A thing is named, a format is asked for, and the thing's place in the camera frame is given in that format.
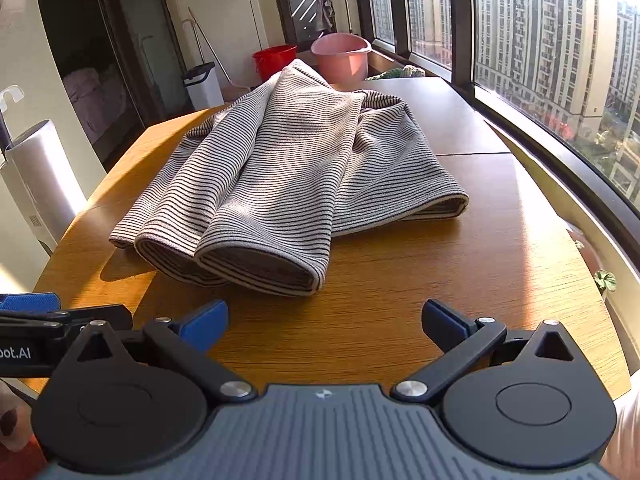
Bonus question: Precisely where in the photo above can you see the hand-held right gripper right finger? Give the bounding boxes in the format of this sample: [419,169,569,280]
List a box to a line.
[391,299,601,405]

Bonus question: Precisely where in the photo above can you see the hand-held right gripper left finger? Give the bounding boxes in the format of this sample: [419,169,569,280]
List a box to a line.
[50,300,257,404]

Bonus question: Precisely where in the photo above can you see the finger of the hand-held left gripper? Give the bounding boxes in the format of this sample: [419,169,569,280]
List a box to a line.
[0,304,133,338]
[0,294,62,312]

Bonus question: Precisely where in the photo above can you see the striped garment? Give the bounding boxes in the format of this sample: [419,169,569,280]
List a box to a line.
[109,58,471,297]

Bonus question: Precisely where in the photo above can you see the person's left hand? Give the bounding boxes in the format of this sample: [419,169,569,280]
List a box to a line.
[0,380,34,453]

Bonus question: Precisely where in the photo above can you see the white cylinder appliance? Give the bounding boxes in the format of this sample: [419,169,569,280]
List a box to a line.
[0,119,88,256]

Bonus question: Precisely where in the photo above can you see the white plastic hook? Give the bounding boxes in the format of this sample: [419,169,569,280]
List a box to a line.
[0,86,26,113]

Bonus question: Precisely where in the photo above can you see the person's pale clothing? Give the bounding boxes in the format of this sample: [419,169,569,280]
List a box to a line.
[597,392,640,473]

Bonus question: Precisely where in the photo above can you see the pink bed blanket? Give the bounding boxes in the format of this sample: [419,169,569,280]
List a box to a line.
[62,67,140,161]

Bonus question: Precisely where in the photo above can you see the white bin with black lid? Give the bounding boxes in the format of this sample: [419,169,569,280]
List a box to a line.
[181,61,224,111]

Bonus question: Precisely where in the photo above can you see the broom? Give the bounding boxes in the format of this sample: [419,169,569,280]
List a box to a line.
[187,7,251,103]

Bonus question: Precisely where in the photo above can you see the red bucket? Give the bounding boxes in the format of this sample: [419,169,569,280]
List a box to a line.
[251,45,298,83]

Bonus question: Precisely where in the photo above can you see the pink bucket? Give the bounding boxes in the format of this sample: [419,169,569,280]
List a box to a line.
[310,34,372,85]

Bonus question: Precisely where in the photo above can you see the dark sliding glass door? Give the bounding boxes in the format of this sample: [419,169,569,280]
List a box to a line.
[32,0,197,171]

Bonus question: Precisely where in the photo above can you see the apartment buildings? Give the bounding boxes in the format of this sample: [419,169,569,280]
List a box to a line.
[367,0,640,196]

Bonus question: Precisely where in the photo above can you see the white cabinet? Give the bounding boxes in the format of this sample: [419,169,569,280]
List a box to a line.
[160,0,281,92]

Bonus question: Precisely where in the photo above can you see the grey hanging cloth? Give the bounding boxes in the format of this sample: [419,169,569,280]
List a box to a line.
[316,0,335,33]

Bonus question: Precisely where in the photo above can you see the dark framed glass door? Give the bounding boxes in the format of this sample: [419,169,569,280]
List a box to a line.
[270,0,352,52]

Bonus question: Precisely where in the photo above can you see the flat mop handle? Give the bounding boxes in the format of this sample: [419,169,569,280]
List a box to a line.
[181,19,207,66]

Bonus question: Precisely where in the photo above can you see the dark window frame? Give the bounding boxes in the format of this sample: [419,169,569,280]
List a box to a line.
[350,0,640,207]

